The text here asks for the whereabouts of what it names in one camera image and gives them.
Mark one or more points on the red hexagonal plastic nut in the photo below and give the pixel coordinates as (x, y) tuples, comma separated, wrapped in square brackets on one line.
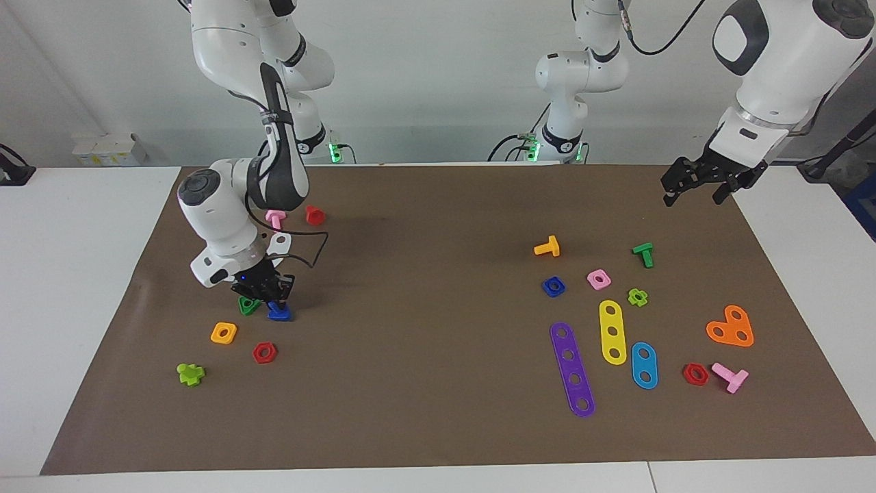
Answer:
[(256, 354), (688, 375)]

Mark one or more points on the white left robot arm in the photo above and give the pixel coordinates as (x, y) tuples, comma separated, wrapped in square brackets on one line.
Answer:
[(780, 61)]

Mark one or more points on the pink plastic bolt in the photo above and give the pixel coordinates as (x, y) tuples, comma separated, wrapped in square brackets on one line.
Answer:
[(729, 376), (275, 219)]

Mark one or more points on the blue square plastic nut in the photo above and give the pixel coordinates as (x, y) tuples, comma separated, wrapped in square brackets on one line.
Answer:
[(546, 287)]

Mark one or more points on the blue triangular-head plastic bolt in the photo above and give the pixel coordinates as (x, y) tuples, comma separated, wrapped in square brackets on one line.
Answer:
[(279, 313)]

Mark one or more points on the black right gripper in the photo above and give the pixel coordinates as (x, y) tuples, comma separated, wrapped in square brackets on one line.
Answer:
[(256, 284)]

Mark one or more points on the red plastic bolt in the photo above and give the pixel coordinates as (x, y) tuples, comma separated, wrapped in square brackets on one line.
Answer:
[(315, 216)]

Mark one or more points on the lime cross-head plastic bolt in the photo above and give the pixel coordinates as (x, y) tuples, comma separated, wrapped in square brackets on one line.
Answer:
[(189, 374)]

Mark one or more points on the yellow three-hole plastic strip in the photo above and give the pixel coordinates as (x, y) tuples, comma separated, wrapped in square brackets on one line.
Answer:
[(612, 320)]

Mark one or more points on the orange square plastic nut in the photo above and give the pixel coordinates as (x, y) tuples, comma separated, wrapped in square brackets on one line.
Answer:
[(216, 334)]

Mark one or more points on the blue two-hole plastic strip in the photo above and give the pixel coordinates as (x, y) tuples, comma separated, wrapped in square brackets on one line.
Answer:
[(644, 380)]

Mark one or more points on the pink square plastic nut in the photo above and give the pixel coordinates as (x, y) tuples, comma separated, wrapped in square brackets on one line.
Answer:
[(591, 280)]

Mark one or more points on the green plastic bolt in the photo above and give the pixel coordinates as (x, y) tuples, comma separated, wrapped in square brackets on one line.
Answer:
[(643, 255)]

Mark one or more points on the black stand pole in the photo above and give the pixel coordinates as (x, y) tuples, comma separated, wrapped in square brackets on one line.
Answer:
[(838, 147)]

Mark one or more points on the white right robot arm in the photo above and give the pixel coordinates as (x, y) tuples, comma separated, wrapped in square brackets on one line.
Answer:
[(226, 212)]

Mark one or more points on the orange heart-shaped plastic plate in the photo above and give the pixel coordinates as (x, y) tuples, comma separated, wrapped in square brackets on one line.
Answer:
[(731, 334)]

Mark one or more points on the white curved five-hole plate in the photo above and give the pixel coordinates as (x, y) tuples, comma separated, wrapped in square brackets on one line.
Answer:
[(280, 241)]

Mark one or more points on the green triangular plastic nut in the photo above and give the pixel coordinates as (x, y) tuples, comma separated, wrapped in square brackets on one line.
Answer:
[(245, 308)]

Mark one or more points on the brown table mat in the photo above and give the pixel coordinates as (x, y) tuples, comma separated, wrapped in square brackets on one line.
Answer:
[(438, 383)]

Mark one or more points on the orange plastic bolt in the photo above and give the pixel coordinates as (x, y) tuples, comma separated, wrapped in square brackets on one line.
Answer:
[(547, 248)]

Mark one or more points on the large white cardboard box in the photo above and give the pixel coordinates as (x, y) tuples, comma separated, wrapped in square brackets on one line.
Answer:
[(120, 149)]

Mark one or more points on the lime cross-shaped plastic nut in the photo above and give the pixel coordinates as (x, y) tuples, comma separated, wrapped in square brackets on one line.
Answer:
[(632, 298)]

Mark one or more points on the small white cardboard box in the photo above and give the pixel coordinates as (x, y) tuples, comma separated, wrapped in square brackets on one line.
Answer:
[(82, 149)]

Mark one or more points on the blue plastic crate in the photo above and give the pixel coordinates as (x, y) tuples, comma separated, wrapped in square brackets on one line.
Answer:
[(864, 209)]

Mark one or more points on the purple four-hole plastic strip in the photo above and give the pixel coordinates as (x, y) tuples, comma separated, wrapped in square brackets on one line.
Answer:
[(572, 366)]

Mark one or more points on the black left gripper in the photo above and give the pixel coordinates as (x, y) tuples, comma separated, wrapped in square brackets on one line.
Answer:
[(718, 171)]

